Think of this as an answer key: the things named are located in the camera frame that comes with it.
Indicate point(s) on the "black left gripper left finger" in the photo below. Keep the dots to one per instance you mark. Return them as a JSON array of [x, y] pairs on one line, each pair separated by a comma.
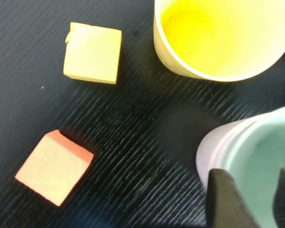
[[225, 204]]

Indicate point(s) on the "yellow plastic cup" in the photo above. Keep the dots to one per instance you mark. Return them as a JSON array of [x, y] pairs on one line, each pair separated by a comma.
[[216, 35]]

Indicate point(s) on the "orange cube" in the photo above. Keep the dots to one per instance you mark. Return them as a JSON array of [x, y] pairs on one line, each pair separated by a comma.
[[52, 168]]

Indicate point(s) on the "green plastic cup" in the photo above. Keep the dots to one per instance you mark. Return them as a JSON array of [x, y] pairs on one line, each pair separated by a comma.
[[263, 147]]

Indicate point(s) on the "pink plastic cup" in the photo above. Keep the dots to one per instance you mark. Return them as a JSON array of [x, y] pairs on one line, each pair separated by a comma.
[[211, 152]]

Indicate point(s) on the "chipped yellow cube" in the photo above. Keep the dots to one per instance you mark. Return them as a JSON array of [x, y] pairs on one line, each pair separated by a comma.
[[92, 54]]

